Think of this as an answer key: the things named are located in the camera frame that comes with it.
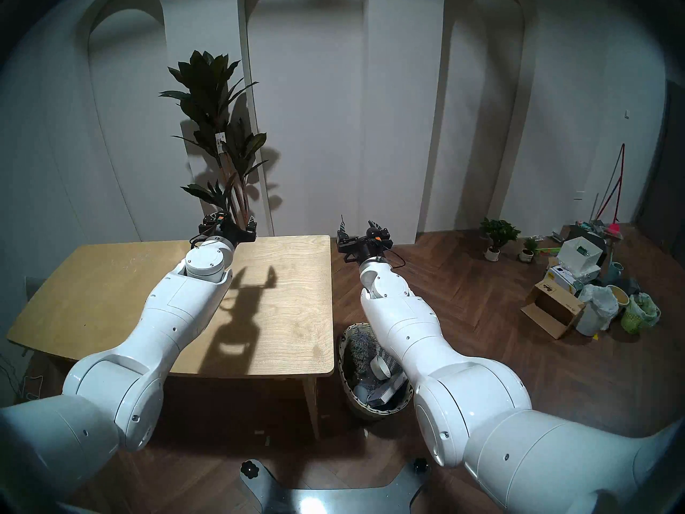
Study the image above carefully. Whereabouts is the grey printed box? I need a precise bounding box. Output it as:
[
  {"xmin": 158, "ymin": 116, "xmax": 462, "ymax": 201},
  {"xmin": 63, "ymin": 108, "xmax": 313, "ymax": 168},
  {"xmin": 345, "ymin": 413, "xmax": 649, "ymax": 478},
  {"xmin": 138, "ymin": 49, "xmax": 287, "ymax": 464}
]
[{"xmin": 367, "ymin": 373, "xmax": 408, "ymax": 410}]

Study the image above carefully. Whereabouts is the white open box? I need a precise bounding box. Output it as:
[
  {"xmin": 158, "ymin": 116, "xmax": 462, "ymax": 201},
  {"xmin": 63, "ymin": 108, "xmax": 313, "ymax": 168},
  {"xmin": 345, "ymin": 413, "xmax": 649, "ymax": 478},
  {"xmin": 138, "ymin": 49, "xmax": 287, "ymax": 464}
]
[{"xmin": 557, "ymin": 237, "xmax": 604, "ymax": 273}]

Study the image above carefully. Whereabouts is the white plastic bag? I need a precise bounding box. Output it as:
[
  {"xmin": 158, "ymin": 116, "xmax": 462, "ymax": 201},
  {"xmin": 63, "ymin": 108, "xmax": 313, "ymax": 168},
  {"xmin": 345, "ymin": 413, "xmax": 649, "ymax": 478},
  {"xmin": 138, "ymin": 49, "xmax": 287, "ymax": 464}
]
[{"xmin": 575, "ymin": 284, "xmax": 619, "ymax": 337}]

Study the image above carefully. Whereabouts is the light wooden table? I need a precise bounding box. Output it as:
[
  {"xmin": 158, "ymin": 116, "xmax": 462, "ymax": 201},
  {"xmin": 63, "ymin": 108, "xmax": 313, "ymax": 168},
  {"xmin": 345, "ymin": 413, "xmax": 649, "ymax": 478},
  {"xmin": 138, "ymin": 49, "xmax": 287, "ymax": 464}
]
[{"xmin": 6, "ymin": 235, "xmax": 336, "ymax": 441}]

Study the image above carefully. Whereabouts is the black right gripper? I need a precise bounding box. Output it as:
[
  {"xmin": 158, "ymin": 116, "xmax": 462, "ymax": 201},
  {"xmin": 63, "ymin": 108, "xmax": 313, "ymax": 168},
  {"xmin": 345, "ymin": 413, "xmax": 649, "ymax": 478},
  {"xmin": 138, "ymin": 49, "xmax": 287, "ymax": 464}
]
[{"xmin": 337, "ymin": 215, "xmax": 394, "ymax": 264}]

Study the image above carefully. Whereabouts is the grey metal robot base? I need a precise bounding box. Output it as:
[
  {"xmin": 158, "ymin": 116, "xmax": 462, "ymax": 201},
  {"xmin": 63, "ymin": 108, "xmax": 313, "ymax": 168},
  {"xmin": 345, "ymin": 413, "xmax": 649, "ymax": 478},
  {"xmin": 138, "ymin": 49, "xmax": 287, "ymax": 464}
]
[{"xmin": 239, "ymin": 457, "xmax": 431, "ymax": 514}]

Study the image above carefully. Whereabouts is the white and yellow carton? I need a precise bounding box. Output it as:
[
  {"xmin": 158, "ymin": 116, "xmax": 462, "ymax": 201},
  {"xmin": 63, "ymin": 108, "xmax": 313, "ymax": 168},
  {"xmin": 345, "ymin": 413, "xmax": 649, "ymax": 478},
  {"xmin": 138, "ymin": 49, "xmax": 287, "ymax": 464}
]
[{"xmin": 546, "ymin": 266, "xmax": 584, "ymax": 294}]

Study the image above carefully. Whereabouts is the white bowl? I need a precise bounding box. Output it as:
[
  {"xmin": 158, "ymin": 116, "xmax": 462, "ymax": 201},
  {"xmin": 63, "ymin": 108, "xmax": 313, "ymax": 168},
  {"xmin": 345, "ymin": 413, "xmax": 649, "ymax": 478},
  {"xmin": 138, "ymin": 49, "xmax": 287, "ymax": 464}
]
[{"xmin": 370, "ymin": 356, "xmax": 402, "ymax": 381}]

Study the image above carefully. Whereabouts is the green mesh bag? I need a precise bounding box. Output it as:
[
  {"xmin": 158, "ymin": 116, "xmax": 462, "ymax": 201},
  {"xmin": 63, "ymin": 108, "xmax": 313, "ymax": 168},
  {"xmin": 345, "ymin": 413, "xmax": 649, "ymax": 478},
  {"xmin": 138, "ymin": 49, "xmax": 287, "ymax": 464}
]
[{"xmin": 621, "ymin": 293, "xmax": 660, "ymax": 335}]

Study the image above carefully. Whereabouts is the open brown cardboard box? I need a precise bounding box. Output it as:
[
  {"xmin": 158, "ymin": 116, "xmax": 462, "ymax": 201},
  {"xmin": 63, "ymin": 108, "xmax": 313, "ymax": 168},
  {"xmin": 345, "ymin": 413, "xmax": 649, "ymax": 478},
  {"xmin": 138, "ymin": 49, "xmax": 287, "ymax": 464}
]
[{"xmin": 521, "ymin": 280, "xmax": 585, "ymax": 340}]

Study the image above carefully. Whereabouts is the tall potted leafy plant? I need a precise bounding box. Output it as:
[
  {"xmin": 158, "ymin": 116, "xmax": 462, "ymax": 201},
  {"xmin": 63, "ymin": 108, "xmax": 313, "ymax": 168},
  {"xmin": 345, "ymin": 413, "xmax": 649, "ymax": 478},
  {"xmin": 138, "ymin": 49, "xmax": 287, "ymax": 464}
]
[{"xmin": 159, "ymin": 51, "xmax": 268, "ymax": 237}]

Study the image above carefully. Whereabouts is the grey fluffy duster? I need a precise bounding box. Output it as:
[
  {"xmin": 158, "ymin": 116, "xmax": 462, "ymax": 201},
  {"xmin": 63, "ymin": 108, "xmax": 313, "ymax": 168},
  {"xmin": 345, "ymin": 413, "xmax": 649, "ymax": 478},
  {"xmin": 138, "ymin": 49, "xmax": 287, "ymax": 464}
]
[{"xmin": 347, "ymin": 332, "xmax": 383, "ymax": 380}]

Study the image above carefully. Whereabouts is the bushy small potted plant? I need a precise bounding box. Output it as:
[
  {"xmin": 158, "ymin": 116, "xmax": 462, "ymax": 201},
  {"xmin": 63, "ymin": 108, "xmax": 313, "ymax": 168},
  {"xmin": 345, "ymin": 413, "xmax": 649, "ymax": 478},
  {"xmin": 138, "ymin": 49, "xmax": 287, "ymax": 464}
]
[{"xmin": 480, "ymin": 217, "xmax": 521, "ymax": 262}]

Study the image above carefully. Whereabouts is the red handled broom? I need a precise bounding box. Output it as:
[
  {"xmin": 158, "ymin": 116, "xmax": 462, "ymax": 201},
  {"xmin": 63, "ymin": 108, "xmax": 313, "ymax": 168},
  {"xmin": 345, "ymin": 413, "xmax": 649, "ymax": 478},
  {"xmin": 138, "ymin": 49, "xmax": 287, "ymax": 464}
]
[{"xmin": 591, "ymin": 143, "xmax": 625, "ymax": 238}]

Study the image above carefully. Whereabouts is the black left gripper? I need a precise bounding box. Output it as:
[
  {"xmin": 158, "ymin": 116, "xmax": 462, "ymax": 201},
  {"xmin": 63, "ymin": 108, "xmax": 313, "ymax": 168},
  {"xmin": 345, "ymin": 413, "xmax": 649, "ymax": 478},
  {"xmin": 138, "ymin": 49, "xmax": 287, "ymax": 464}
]
[{"xmin": 198, "ymin": 214, "xmax": 257, "ymax": 246}]

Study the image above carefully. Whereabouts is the woven wicker basket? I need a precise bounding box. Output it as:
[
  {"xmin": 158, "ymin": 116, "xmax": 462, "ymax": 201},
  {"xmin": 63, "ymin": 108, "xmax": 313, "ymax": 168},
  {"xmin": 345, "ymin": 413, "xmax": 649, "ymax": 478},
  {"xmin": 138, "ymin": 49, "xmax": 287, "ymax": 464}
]
[{"xmin": 339, "ymin": 323, "xmax": 415, "ymax": 420}]

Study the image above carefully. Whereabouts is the dark grey door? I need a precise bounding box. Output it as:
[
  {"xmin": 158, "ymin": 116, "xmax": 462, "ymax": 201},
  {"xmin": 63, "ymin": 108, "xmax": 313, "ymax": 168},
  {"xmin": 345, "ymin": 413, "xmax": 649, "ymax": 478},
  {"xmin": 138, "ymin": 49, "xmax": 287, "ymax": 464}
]
[{"xmin": 631, "ymin": 79, "xmax": 685, "ymax": 262}]

